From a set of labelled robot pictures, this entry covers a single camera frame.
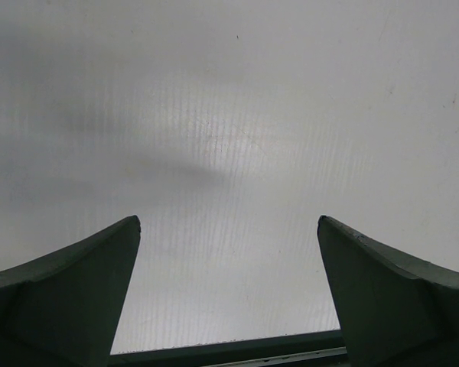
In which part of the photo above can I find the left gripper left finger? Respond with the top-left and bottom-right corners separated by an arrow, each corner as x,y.
0,216 -> 142,366

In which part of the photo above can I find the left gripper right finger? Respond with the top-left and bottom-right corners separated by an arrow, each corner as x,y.
317,216 -> 459,366

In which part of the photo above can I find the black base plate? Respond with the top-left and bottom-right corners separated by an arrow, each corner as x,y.
108,330 -> 350,366

